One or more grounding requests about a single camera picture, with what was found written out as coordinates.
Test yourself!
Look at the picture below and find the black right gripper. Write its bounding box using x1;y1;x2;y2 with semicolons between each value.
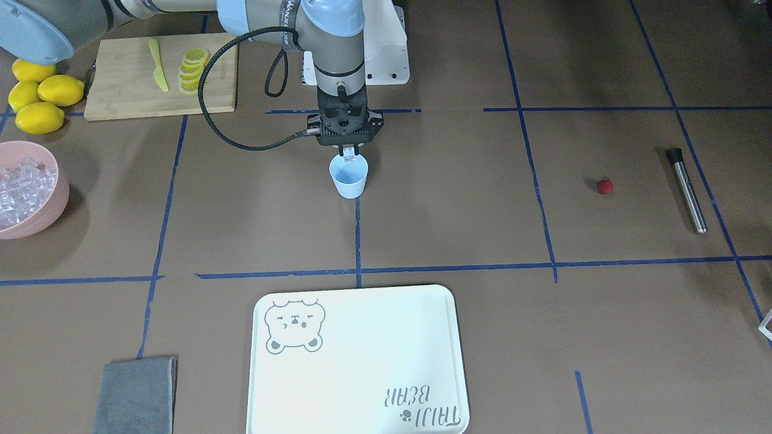
317;86;369;160

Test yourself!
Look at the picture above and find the clear ice cube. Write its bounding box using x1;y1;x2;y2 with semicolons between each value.
341;148;358;164

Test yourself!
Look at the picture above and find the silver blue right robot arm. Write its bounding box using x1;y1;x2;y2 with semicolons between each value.
1;1;384;156

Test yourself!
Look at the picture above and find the light blue plastic cup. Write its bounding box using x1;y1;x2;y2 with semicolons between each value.
329;156;369;200

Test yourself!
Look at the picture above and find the pink bowl of ice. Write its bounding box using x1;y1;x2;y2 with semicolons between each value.
1;140;69;240

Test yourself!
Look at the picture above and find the lemon slice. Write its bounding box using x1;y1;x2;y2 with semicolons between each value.
177;71;202;83
177;80;200;95
178;61;205;76
181;48;210;67

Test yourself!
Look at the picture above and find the yellow plastic knife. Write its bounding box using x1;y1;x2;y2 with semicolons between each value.
147;38;170;92

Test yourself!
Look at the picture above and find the white bear serving tray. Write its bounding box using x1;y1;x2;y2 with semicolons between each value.
245;284;470;433

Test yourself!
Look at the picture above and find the red strawberry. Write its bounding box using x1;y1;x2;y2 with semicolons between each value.
596;179;615;195

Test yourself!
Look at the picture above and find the whole yellow lemon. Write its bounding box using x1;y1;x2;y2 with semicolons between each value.
16;102;65;135
7;81;41;113
11;58;58;83
37;74;85;107

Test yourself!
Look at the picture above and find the steel muddler black tip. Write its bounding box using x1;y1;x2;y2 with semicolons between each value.
665;148;707;234

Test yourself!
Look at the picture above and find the grey folded cloth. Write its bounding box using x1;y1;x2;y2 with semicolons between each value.
93;356;177;433

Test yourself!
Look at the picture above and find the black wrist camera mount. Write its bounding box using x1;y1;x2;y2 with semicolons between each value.
306;108;384;148

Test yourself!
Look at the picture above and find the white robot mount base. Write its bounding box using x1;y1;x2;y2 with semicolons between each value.
297;1;410;94

